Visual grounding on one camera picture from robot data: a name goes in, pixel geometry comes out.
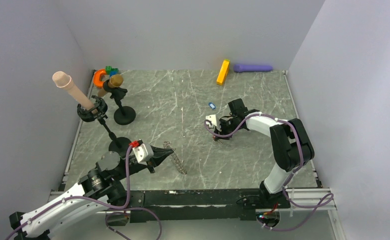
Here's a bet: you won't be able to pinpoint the blue tag key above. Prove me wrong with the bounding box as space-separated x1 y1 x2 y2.
208 102 216 110

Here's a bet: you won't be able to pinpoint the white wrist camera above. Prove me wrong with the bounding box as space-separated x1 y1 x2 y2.
205 114 221 132
129 139 154 164

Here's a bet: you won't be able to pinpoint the black short microphone stand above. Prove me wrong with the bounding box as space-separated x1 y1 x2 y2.
107 87 136 126

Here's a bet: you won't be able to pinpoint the purple cylinder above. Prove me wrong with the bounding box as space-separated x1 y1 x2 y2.
233 64 273 73

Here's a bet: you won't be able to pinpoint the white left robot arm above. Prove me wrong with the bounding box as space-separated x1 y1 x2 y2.
7 141 174 240

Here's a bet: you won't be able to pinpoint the green blue toy bricks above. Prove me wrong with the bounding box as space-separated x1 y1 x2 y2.
105 65 119 77

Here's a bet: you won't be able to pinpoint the orange horseshoe toy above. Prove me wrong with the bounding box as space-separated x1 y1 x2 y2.
92 69 107 88

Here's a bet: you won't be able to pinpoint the metal disc with keyrings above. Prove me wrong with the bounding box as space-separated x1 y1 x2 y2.
163 141 187 175

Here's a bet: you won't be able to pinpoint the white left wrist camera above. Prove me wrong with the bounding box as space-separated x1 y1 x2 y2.
129 139 154 164

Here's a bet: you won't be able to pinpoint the gold microphone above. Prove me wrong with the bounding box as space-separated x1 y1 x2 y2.
97 74 124 98

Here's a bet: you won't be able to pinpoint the yellow block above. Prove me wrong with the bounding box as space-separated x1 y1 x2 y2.
216 59 230 86

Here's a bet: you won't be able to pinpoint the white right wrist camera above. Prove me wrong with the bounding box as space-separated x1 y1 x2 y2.
205 114 221 132

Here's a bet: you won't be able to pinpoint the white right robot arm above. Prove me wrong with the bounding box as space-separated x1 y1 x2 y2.
204 98 315 208

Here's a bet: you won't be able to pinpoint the black round stand base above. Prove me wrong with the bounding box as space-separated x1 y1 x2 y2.
108 137 131 156

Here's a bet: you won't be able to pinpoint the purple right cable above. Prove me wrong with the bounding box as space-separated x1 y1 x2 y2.
203 113 335 233

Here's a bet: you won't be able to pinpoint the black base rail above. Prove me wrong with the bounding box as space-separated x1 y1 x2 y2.
127 188 291 223

